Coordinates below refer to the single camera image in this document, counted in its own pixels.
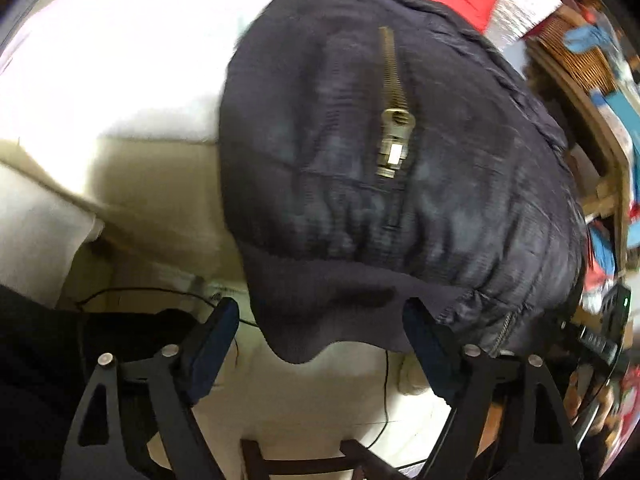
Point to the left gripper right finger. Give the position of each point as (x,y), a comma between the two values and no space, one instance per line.
(506,420)

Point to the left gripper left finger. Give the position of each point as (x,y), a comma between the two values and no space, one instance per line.
(135,420)

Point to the dark navy quilted jacket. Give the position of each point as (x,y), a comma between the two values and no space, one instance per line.
(373,151)

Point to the wooden side table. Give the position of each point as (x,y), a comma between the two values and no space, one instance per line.
(608,197)

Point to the dark wooden stool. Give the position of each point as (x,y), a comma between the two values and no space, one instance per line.
(363,463)

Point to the light blue cardboard box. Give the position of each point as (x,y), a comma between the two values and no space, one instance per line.
(621,118)

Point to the wicker basket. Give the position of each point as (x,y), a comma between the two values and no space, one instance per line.
(587,66)

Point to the blue cloth in basket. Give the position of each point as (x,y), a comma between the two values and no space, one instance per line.
(582,39)

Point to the white bed blanket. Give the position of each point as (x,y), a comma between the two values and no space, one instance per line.
(109,128)

